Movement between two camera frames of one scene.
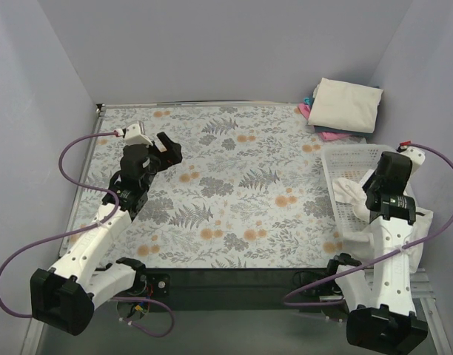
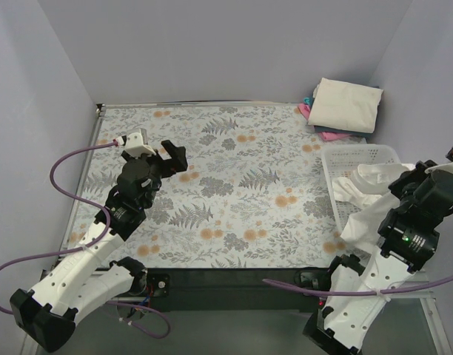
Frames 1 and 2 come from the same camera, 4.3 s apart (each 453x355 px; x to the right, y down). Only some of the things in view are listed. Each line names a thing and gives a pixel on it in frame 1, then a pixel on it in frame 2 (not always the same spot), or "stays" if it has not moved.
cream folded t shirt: (343, 105) stays
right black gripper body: (391, 163) -> (403, 181)
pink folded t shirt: (305, 110) stays
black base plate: (226, 289) stays
